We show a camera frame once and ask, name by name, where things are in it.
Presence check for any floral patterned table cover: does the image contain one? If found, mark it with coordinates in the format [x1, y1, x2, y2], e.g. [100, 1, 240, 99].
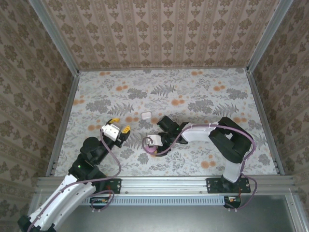
[54, 67, 278, 177]

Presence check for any black connector board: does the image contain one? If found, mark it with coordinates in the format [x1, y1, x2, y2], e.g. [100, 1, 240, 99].
[224, 196, 242, 209]
[89, 197, 113, 210]

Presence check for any grey metal panel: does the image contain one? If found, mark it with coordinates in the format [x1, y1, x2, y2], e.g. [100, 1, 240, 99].
[21, 193, 309, 232]

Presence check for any aluminium side rail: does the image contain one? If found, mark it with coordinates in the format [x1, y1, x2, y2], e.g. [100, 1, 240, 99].
[246, 70, 285, 175]
[47, 72, 80, 177]

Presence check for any wide aluminium mounting rail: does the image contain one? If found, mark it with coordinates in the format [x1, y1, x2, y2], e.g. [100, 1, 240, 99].
[35, 176, 295, 194]

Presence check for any slotted grey cable duct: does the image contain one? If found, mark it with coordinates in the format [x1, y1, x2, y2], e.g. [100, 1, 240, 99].
[82, 196, 225, 206]

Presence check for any aluminium frame post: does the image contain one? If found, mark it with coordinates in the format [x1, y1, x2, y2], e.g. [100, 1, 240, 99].
[246, 0, 294, 73]
[28, 0, 80, 76]

